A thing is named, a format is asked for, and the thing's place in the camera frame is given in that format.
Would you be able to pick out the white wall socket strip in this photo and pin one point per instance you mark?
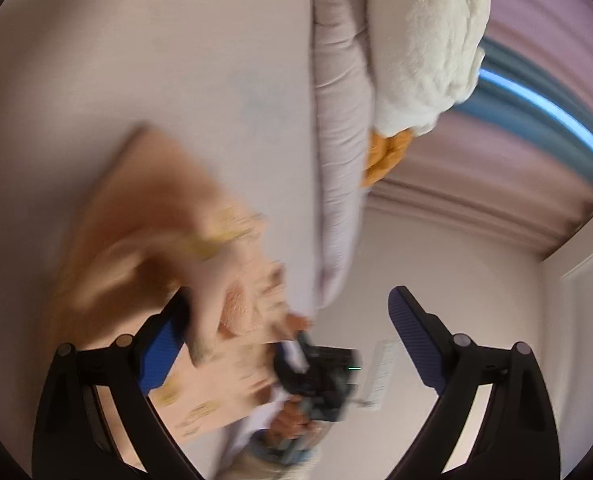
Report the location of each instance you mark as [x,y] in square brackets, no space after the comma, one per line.
[379,374]

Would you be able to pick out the lilac bed sheet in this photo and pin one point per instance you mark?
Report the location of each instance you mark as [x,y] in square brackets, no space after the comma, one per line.
[230,79]

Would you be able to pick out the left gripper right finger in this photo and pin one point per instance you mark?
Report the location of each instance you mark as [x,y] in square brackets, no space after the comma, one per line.
[517,438]

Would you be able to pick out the person's right hand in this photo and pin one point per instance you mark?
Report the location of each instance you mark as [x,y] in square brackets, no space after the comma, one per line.
[290,423]

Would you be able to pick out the orange printed baby garment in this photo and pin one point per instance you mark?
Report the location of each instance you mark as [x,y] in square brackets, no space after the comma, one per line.
[158,225]

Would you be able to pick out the blue curtain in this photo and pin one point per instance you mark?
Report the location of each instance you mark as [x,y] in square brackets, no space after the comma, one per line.
[518,96]

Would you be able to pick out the right forearm cream fleece sleeve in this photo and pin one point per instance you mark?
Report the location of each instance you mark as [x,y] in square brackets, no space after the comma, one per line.
[256,462]

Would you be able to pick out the white plush duck toy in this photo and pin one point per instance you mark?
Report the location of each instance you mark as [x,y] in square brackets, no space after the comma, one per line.
[425,56]

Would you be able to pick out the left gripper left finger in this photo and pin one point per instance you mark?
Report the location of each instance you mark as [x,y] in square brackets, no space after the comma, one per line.
[95,419]

